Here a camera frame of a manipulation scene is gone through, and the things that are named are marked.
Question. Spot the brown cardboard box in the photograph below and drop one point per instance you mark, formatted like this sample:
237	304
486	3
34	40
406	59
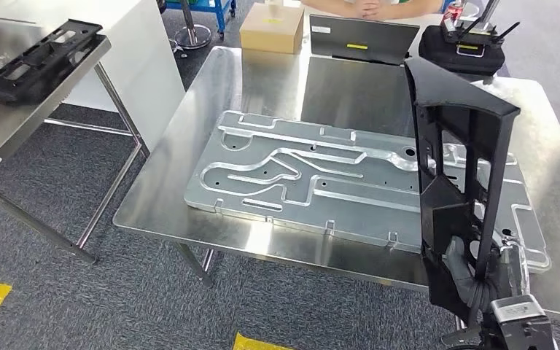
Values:
270	36

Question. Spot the person's right forearm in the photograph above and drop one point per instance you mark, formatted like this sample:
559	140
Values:
328	6

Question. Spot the black carrying case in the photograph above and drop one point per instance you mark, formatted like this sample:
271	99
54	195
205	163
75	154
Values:
454	63

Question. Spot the white cabinet block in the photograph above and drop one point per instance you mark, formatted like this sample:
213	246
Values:
130	58

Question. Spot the chrome stanchion post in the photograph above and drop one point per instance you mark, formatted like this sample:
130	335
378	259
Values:
488	9

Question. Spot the black remote controller with antennas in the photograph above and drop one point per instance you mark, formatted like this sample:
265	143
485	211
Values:
471	38

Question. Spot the person's left hand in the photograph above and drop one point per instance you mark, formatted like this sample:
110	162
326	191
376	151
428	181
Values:
384	8

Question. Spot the grey stamped metal plate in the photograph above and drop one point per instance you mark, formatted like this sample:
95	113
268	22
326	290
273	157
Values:
357	212

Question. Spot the blue wheeled cart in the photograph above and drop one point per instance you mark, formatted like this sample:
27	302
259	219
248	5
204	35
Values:
222	17

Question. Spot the red cola can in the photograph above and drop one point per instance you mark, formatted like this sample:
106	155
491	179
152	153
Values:
453	10

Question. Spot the person's right hand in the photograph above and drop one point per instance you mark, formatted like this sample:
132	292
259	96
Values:
365	9

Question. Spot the dark grey laptop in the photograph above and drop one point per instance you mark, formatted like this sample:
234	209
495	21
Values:
357	34

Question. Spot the chrome base stanchion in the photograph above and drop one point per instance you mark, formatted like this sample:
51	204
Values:
192	37

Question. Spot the stainless steel workbench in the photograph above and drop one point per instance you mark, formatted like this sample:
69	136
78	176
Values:
173	169

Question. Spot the stainless steel side table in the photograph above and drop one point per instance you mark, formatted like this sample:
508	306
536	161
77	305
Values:
0	130

